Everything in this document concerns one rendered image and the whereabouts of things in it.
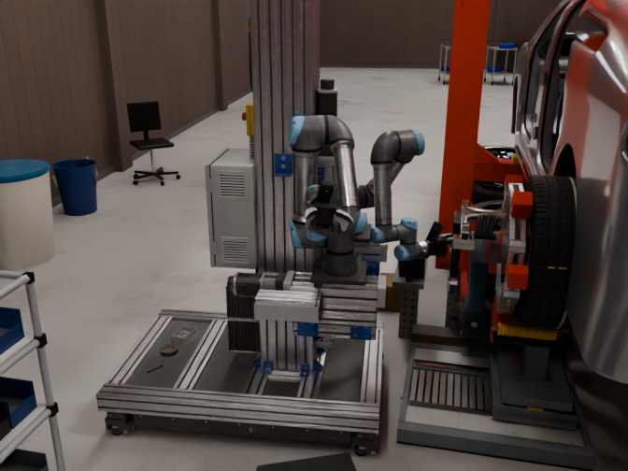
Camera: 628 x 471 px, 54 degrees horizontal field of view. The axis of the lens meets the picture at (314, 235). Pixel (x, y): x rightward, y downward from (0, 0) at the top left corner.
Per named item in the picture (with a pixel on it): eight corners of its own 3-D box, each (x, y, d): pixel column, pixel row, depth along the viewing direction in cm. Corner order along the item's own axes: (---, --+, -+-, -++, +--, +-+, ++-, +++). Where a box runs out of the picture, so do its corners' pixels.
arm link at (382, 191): (375, 133, 258) (378, 247, 268) (398, 131, 262) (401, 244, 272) (363, 132, 268) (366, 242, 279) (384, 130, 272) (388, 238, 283)
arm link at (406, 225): (399, 223, 271) (398, 247, 275) (421, 220, 275) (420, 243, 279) (390, 218, 278) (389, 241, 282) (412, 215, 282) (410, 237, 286)
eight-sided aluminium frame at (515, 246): (515, 333, 259) (531, 208, 240) (498, 331, 261) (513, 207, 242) (506, 280, 309) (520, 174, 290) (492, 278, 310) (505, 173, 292)
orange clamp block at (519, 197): (530, 219, 251) (533, 205, 244) (509, 218, 252) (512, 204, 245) (529, 205, 255) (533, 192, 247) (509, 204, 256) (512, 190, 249)
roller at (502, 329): (562, 344, 269) (563, 332, 267) (492, 336, 275) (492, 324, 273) (560, 337, 275) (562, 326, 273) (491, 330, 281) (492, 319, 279)
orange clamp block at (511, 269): (524, 280, 251) (526, 290, 243) (505, 278, 253) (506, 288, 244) (526, 264, 249) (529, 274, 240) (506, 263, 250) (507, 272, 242)
